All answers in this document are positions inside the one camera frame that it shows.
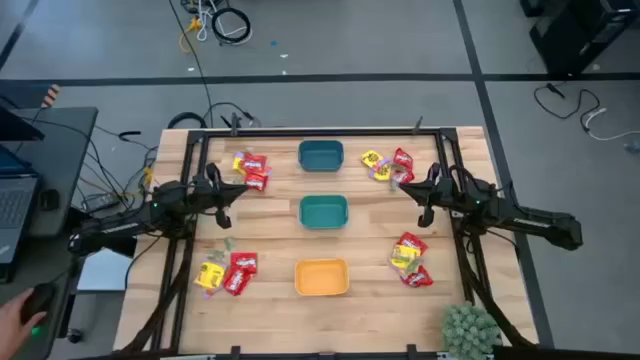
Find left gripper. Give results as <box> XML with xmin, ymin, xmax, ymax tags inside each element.
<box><xmin>192</xmin><ymin>162</ymin><xmax>250</xmax><ymax>230</ymax></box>

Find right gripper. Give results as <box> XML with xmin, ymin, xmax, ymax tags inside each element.
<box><xmin>398</xmin><ymin>162</ymin><xmax>459</xmax><ymax>230</ymax></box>

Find teal plastic bin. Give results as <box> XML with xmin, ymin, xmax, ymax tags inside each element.
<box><xmin>298</xmin><ymin>194</ymin><xmax>350</xmax><ymax>231</ymax></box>

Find dark blue plastic bin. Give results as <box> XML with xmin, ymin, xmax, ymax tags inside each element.
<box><xmin>297</xmin><ymin>139</ymin><xmax>346</xmax><ymax>173</ymax></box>

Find orange plastic bin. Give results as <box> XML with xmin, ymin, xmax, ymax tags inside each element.
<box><xmin>293</xmin><ymin>257</ymin><xmax>350</xmax><ymax>297</ymax></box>

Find grey power strip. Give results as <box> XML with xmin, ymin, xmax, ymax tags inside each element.
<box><xmin>81</xmin><ymin>192</ymin><xmax>122</xmax><ymax>214</ymax></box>

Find green artificial succulent plant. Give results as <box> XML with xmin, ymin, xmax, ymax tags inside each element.
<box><xmin>440</xmin><ymin>301</ymin><xmax>503</xmax><ymax>360</ymax></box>

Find white flat board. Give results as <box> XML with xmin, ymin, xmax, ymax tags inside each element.
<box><xmin>77</xmin><ymin>249</ymin><xmax>134</xmax><ymax>293</ymax></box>

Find grey office desk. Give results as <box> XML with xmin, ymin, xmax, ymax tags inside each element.
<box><xmin>0</xmin><ymin>106</ymin><xmax>100</xmax><ymax>360</ymax></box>

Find small black desk device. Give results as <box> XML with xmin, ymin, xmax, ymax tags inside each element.
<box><xmin>38</xmin><ymin>188</ymin><xmax>61</xmax><ymax>212</ymax></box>

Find orange striped object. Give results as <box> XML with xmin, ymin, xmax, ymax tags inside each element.
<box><xmin>40</xmin><ymin>83</ymin><xmax>62</xmax><ymax>109</ymax></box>

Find black computer mouse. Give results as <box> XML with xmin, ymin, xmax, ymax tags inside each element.
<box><xmin>19</xmin><ymin>282</ymin><xmax>58</xmax><ymax>326</ymax></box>

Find open black laptop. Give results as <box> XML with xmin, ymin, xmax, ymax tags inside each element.
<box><xmin>0</xmin><ymin>143</ymin><xmax>42</xmax><ymax>266</ymax></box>

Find black equipment case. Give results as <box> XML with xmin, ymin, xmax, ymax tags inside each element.
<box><xmin>519</xmin><ymin>0</ymin><xmax>640</xmax><ymax>77</ymax></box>

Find person's hand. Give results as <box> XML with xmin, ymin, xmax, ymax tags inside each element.
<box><xmin>0</xmin><ymin>288</ymin><xmax>50</xmax><ymax>360</ymax></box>

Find black cable tangle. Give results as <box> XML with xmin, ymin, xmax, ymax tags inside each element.
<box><xmin>202</xmin><ymin>101</ymin><xmax>262</xmax><ymax>130</ymax></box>

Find black hose loop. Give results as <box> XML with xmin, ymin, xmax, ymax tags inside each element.
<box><xmin>166</xmin><ymin>111</ymin><xmax>209</xmax><ymax>130</ymax></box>

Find black aluminium table frame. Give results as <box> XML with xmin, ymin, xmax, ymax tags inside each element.
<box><xmin>119</xmin><ymin>127</ymin><xmax>539</xmax><ymax>360</ymax></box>

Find long black cable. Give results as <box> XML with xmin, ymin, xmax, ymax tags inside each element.
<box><xmin>167</xmin><ymin>0</ymin><xmax>215</xmax><ymax>129</ymax></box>

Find coiled black cable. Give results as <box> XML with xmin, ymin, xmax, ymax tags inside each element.
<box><xmin>210</xmin><ymin>6</ymin><xmax>253</xmax><ymax>46</ymax></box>

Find black cable with plug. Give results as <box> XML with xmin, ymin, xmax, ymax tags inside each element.
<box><xmin>532</xmin><ymin>81</ymin><xmax>602</xmax><ymax>132</ymax></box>

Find yellow cable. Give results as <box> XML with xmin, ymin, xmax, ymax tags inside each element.
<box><xmin>178</xmin><ymin>16</ymin><xmax>204</xmax><ymax>54</ymax></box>

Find white cable with plug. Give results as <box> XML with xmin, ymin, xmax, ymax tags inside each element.
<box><xmin>583</xmin><ymin>106</ymin><xmax>640</xmax><ymax>143</ymax></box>

